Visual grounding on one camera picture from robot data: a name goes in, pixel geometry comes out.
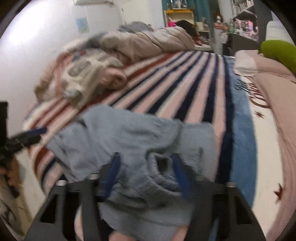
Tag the dark desk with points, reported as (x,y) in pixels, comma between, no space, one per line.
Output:
(240,42)

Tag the person's left hand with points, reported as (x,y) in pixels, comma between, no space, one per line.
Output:
(13,171)

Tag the green plush toy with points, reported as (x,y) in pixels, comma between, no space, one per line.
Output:
(277,52)

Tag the yellow topped cabinet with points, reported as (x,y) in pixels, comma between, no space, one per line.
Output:
(179,16)

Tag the pink covered white pillow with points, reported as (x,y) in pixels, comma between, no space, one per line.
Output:
(266,66)
(282,97)

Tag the striped printed blanket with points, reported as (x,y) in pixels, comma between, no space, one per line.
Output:
(185,88)

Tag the pink patterned blanket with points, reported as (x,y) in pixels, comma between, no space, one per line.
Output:
(87,69)

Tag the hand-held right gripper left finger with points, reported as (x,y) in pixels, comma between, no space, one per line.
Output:
(114,171)

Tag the dark shelf unit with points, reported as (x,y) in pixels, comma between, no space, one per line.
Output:
(262,18)

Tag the white door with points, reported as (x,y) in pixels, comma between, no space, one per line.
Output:
(141,11)

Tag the white air conditioner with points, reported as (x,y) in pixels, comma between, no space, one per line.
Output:
(92,1)

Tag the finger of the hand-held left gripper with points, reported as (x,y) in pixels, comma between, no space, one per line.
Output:
(37,131)
(25,141)

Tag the light blue wall poster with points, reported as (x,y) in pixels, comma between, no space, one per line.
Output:
(82,25)

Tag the teal curtain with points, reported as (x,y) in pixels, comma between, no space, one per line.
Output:
(201,9)

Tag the dark cloth bundle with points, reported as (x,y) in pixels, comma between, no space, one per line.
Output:
(188,30)

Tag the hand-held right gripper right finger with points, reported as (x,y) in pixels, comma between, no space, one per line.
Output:
(182,178)

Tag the white headboard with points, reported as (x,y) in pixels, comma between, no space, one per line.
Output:
(275,30)

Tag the mannequin head with wig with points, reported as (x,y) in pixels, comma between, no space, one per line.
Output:
(218,18)

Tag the blue-grey pants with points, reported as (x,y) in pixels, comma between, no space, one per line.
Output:
(129,139)

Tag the cluttered small desk items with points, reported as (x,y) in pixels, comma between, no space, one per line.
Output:
(242,26)

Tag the grey beige quilt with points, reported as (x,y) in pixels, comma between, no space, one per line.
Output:
(150,41)

